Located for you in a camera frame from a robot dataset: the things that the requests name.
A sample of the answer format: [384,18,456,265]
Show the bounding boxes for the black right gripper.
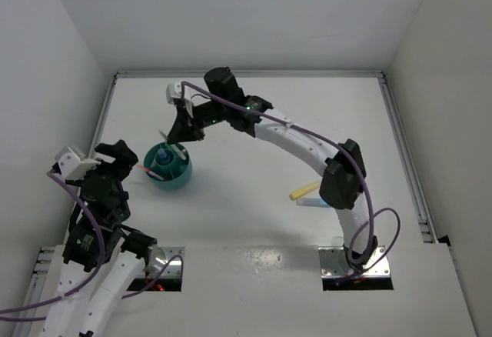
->
[168,99,229,142]

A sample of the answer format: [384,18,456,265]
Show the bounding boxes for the green pen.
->
[158,129,186,160]

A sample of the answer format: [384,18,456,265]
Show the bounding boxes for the clear blue spray bottle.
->
[155,148,174,165]

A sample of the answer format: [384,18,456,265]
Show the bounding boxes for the red pen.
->
[137,165,165,182]

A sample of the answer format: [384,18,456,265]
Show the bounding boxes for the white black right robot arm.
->
[166,67,377,273]

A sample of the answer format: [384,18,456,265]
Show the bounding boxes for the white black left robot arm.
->
[39,140,157,336]

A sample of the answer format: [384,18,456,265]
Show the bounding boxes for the teal round divided organizer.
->
[143,142,193,191]

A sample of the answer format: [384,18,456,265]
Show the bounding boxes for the yellow highlighter marker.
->
[289,182,320,201]

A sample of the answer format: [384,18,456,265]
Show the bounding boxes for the blue highlighter marker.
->
[296,198,330,208]

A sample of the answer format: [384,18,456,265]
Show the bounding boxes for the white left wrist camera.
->
[53,145,101,181]

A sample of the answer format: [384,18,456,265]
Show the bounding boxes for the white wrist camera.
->
[165,83,194,118]
[53,145,101,181]

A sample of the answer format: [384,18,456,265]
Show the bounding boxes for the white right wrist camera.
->
[165,83,194,118]

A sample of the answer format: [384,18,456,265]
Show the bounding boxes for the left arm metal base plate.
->
[145,246,185,279]

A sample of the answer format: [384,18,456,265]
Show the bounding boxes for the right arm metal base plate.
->
[318,246,391,279]

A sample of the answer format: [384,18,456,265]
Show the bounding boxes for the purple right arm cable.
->
[181,80,401,279]

